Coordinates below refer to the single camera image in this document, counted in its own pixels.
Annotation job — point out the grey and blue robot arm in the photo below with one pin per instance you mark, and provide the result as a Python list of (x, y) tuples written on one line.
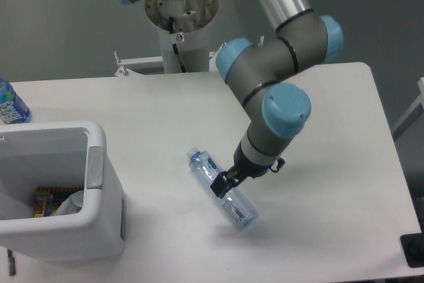
[(256, 74)]

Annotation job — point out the white frame at right edge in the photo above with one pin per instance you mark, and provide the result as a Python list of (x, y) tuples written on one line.
[(410, 115)]

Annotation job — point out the white metal base bracket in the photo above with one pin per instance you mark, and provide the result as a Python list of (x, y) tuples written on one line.
[(154, 64)]

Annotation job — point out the white plastic trash can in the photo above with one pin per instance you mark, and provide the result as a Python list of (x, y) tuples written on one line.
[(64, 154)]

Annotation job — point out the blue labelled water bottle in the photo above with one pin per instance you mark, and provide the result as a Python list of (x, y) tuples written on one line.
[(13, 108)]

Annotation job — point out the colourful snack packet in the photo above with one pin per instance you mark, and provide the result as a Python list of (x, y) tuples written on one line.
[(48, 199)]

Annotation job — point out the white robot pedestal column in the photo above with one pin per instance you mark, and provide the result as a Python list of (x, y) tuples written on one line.
[(183, 31)]

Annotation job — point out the clear plastic bottle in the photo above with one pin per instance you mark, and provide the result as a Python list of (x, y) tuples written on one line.
[(232, 203)]

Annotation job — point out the clear plastic wrapper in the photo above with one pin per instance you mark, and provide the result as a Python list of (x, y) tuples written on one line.
[(73, 204)]

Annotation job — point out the black box at table edge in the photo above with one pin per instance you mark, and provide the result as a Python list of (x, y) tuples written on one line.
[(412, 245)]

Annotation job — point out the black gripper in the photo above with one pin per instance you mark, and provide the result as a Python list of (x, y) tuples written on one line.
[(241, 170)]

